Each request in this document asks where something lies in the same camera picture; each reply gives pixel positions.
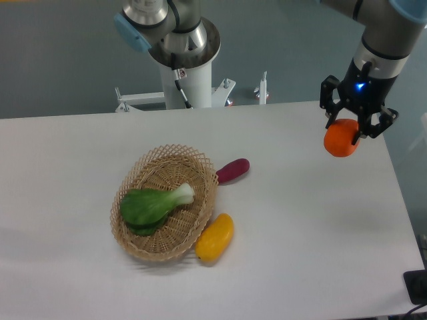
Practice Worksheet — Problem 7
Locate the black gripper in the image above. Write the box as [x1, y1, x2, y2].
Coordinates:
[320, 61, 399, 145]

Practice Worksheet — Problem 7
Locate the orange toy fruit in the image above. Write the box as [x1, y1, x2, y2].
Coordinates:
[324, 119, 359, 157]

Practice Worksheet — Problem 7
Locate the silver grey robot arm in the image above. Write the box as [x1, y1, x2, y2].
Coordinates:
[113, 1, 426, 145]

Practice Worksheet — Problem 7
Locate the woven wicker basket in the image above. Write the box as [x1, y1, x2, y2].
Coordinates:
[110, 145, 218, 261]

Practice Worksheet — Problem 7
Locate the purple sweet potato toy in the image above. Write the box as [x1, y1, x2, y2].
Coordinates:
[216, 158, 250, 185]

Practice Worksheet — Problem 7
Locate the black device at edge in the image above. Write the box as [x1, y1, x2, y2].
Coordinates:
[402, 234, 427, 306]

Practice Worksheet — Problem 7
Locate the yellow mango toy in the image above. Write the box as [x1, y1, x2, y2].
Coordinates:
[195, 213, 234, 263]

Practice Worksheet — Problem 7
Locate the green bok choy toy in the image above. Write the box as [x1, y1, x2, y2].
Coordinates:
[119, 183, 195, 236]

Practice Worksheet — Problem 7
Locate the white levelling foot bracket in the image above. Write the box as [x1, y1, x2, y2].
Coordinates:
[254, 71, 270, 105]

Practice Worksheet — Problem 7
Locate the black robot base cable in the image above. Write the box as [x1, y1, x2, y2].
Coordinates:
[169, 52, 193, 109]

